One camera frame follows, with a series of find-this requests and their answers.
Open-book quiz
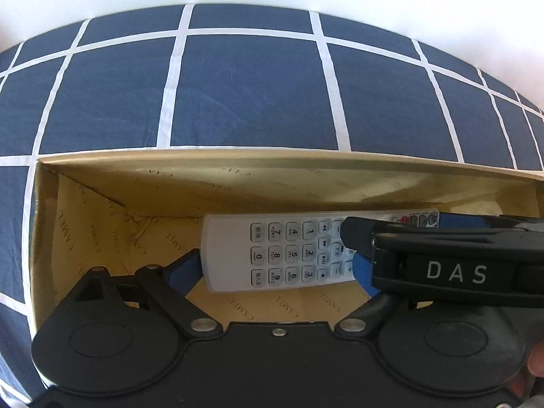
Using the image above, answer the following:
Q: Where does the person's right hand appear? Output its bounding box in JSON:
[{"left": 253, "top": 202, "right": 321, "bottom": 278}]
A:
[{"left": 509, "top": 337, "right": 544, "bottom": 404}]

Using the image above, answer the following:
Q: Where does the white remote control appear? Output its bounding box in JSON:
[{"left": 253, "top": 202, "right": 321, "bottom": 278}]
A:
[{"left": 199, "top": 207, "right": 441, "bottom": 295}]

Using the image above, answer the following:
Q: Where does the blue checked bed sheet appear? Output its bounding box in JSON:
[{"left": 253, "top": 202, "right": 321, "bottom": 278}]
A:
[{"left": 0, "top": 3, "right": 544, "bottom": 407}]

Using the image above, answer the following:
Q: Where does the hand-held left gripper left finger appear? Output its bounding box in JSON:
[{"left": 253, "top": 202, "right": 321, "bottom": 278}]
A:
[{"left": 64, "top": 249, "right": 222, "bottom": 341}]

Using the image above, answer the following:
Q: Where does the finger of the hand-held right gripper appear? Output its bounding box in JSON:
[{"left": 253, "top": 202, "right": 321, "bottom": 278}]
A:
[
  {"left": 341, "top": 215, "right": 387, "bottom": 252},
  {"left": 438, "top": 212, "right": 544, "bottom": 233}
]

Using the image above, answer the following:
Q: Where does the cardboard shoe box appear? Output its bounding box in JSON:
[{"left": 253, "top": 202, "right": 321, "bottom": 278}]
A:
[{"left": 28, "top": 148, "right": 544, "bottom": 343}]

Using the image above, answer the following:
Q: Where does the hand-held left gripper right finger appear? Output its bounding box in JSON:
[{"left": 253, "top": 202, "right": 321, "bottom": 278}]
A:
[{"left": 334, "top": 254, "right": 416, "bottom": 341}]

